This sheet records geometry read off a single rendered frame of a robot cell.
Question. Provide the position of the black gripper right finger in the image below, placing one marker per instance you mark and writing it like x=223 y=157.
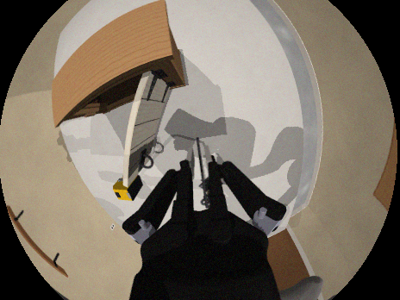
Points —
x=265 y=212

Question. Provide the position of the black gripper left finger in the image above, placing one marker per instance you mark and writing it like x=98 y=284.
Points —
x=147 y=219

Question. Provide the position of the yellow tape measure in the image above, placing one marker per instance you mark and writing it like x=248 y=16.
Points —
x=124 y=193

